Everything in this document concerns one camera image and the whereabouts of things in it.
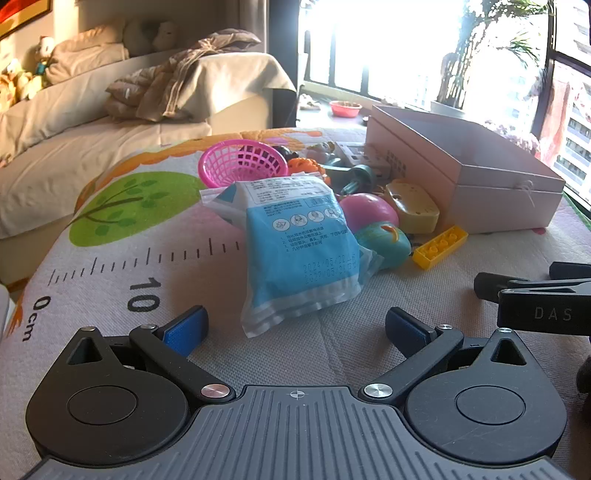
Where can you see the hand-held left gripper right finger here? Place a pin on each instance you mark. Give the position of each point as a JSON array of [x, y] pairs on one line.
[[406, 330]]

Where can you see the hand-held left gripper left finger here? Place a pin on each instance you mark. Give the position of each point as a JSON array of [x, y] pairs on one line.
[[187, 330]]

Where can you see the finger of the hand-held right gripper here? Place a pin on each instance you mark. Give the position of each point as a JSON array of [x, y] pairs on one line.
[[570, 270], [491, 285]]

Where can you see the yellow toy brick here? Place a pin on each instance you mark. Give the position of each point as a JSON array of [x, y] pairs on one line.
[[438, 247]]

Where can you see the pink cardboard box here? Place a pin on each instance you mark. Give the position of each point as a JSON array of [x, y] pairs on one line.
[[498, 198]]

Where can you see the teal and yellow toy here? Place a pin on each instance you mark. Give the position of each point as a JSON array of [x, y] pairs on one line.
[[383, 244]]

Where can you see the pale yellow plastic toy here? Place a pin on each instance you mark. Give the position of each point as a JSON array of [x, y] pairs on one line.
[[413, 207]]

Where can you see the pink toy ball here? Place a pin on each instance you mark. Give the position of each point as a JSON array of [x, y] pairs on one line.
[[369, 210]]

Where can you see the blue face mask pack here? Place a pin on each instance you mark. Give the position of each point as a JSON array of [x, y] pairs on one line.
[[300, 249]]

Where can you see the dark green toy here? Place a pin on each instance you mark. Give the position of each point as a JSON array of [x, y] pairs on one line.
[[355, 177]]

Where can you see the pink plastic basket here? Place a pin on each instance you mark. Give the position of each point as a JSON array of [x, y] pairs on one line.
[[240, 159]]

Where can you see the grey toy block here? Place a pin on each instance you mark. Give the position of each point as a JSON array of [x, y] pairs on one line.
[[358, 154]]

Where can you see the orange plastic toy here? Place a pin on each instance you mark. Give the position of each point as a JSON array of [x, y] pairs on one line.
[[302, 164]]

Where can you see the printed play mat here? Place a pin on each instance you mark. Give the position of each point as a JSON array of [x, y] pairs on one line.
[[161, 258]]

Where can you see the purple flowering plant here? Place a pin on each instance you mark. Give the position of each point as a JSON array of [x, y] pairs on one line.
[[521, 138]]

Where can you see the pink hanging cloth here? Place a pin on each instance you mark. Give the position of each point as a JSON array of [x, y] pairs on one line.
[[556, 115]]

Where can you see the white plant pot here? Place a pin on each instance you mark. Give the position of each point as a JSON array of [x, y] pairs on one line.
[[447, 110]]

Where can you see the white container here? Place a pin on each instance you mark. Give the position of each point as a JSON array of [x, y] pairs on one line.
[[4, 314]]

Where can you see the grey toy figure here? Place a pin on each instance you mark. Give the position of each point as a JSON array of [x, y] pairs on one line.
[[318, 150]]

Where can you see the beige sofa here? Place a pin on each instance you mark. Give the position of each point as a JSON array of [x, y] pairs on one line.
[[92, 152]]

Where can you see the red bowl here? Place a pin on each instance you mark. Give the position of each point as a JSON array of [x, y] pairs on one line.
[[345, 108]]

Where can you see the green potted plant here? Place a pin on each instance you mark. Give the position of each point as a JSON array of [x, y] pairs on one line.
[[466, 55]]

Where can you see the crumpled beige blanket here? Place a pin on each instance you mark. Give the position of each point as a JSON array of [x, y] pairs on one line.
[[157, 92]]

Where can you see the small pale object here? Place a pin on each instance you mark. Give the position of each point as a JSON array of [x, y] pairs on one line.
[[308, 102]]

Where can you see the beige pillow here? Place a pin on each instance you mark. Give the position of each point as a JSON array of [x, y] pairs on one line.
[[83, 55]]

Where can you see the grey plush toy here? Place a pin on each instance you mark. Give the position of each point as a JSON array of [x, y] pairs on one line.
[[147, 32]]

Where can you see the yellow plush toy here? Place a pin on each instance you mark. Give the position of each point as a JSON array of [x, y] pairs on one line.
[[16, 81]]

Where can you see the white plush toy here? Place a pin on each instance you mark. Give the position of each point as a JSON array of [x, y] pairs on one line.
[[44, 48]]

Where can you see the framed wall picture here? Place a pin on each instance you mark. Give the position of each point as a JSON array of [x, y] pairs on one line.
[[18, 14]]

